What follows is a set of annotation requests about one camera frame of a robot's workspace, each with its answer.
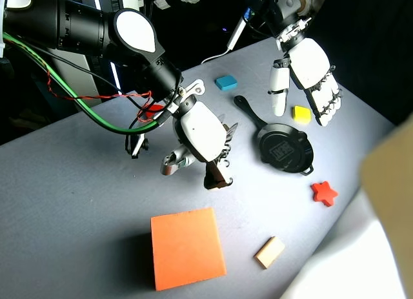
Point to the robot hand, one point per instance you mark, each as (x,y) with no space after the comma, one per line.
(203,131)
(308,63)

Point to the black frying pan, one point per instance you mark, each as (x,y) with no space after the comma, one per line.
(285,150)

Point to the yellow block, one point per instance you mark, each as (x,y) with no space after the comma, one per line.
(301,114)

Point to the blue block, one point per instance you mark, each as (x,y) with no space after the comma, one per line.
(226,82)

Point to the white adapter bar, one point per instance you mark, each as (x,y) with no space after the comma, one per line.
(237,32)

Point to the large orange block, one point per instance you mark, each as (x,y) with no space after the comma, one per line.
(187,247)

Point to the red star block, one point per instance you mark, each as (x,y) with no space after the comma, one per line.
(323,193)

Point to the tan wooden block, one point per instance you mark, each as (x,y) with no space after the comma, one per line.
(269,252)

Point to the tan cardboard box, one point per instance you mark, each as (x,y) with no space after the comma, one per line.
(390,189)

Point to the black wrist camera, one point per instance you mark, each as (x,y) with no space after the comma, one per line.
(137,147)

